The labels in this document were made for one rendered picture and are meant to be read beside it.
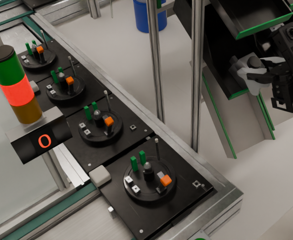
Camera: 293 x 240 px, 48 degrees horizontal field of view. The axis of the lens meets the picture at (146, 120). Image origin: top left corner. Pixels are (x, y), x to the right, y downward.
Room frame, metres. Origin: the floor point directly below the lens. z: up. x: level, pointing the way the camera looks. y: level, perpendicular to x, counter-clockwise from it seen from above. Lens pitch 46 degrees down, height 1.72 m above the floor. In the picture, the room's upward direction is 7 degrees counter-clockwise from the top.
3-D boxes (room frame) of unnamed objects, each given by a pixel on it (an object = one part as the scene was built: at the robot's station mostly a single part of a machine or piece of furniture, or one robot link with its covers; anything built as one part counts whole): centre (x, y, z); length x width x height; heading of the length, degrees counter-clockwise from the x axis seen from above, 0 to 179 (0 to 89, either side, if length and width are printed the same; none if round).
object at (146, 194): (0.50, 0.01, 0.98); 0.14 x 0.14 x 0.02
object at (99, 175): (0.53, 0.15, 0.97); 0.05 x 0.05 x 0.04; 31
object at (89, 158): (0.71, 0.14, 1.01); 0.24 x 0.24 x 0.13; 31
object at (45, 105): (0.92, 0.27, 1.01); 0.24 x 0.24 x 0.13; 31
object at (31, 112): (0.50, 0.24, 1.28); 0.05 x 0.05 x 0.05
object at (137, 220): (0.50, 0.01, 0.96); 0.24 x 0.24 x 0.02; 31
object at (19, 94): (0.50, 0.24, 1.33); 0.05 x 0.05 x 0.05
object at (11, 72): (0.50, 0.24, 1.38); 0.05 x 0.05 x 0.05
